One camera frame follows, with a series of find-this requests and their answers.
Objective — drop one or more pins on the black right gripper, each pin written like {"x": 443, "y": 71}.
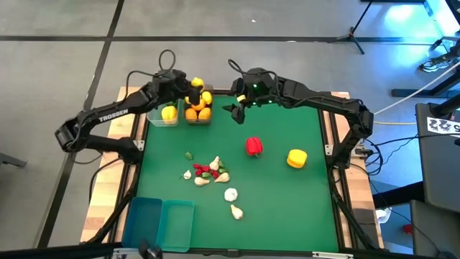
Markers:
{"x": 257, "y": 90}

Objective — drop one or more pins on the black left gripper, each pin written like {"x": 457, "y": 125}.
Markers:
{"x": 172, "y": 86}

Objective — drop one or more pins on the yellow bell pepper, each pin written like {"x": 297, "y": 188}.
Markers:
{"x": 297, "y": 158}
{"x": 169, "y": 113}

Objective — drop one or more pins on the clear container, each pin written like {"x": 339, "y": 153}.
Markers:
{"x": 197, "y": 123}

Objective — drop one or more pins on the red bell pepper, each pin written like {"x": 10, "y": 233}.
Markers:
{"x": 254, "y": 146}

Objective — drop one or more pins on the clear plastic basket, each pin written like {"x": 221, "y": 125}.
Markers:
{"x": 154, "y": 120}

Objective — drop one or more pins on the garlic bulb with stem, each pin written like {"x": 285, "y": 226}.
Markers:
{"x": 215, "y": 163}
{"x": 223, "y": 177}
{"x": 201, "y": 181}
{"x": 236, "y": 211}

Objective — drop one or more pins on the green chili pepper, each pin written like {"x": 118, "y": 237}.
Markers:
{"x": 223, "y": 170}
{"x": 188, "y": 155}
{"x": 206, "y": 175}
{"x": 221, "y": 163}

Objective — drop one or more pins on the red chili pepper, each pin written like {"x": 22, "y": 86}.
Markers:
{"x": 197, "y": 166}
{"x": 198, "y": 172}
{"x": 215, "y": 174}
{"x": 205, "y": 168}

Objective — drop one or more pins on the small garlic bulb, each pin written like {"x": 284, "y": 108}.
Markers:
{"x": 187, "y": 174}

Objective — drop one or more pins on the round white garlic bulb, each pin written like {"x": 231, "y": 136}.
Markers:
{"x": 231, "y": 194}

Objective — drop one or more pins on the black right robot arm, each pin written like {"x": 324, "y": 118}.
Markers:
{"x": 323, "y": 99}

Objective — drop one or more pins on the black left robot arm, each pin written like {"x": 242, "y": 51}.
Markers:
{"x": 115, "y": 115}

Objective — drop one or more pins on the green table mat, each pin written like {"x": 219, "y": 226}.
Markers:
{"x": 287, "y": 216}

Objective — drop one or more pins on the teal plastic basket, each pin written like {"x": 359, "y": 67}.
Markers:
{"x": 176, "y": 226}

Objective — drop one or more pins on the black tripod stand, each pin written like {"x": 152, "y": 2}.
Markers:
{"x": 350, "y": 35}

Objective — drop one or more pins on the blue plastic basket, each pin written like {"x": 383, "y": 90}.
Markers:
{"x": 142, "y": 223}

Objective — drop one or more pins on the black desk foot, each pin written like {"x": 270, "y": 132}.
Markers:
{"x": 399, "y": 93}

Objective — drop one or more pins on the small white object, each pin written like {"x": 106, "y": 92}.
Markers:
{"x": 382, "y": 214}

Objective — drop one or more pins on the dark beam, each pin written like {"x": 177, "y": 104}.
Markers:
{"x": 395, "y": 196}

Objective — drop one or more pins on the grey chair leg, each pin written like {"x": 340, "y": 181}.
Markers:
{"x": 10, "y": 160}

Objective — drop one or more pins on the person's shoe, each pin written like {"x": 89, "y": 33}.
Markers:
{"x": 436, "y": 64}

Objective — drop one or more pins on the white printed label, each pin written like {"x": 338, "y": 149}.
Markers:
{"x": 442, "y": 126}

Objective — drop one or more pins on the small red object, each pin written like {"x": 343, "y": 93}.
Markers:
{"x": 408, "y": 228}

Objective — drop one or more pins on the black pole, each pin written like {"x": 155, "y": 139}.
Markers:
{"x": 447, "y": 105}

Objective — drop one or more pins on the black crossbar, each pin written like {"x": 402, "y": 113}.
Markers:
{"x": 54, "y": 253}

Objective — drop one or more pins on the person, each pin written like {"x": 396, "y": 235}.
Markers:
{"x": 455, "y": 50}

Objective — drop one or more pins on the grey box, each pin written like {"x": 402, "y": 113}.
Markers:
{"x": 435, "y": 230}

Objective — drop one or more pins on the black table frame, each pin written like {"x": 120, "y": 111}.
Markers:
{"x": 323, "y": 124}

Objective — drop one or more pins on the silver metal bracket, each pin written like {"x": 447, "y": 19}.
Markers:
{"x": 125, "y": 252}
{"x": 332, "y": 255}

